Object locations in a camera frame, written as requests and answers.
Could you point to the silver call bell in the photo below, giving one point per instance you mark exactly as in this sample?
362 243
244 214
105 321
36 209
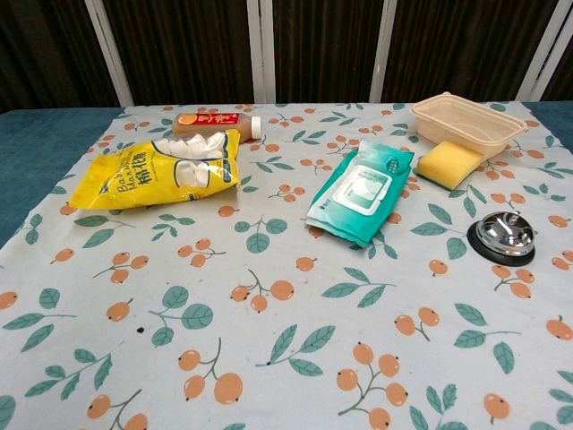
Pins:
500 239

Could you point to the floral fruit print tablecloth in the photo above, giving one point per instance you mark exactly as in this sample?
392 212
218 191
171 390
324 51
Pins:
277 286

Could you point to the teal wet wipes pack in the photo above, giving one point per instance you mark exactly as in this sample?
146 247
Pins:
358 192

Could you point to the brown juice bottle white cap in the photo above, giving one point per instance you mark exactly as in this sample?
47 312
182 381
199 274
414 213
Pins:
210 123

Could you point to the yellow marshmallow bag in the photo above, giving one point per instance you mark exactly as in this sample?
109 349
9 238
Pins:
147 172

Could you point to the yellow sponge green scouring pad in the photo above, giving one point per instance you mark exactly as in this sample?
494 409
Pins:
447 163

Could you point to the beige plastic food container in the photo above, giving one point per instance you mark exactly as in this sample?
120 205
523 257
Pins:
470 123

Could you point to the white frame folding screen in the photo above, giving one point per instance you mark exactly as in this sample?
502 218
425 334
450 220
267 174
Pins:
261 49

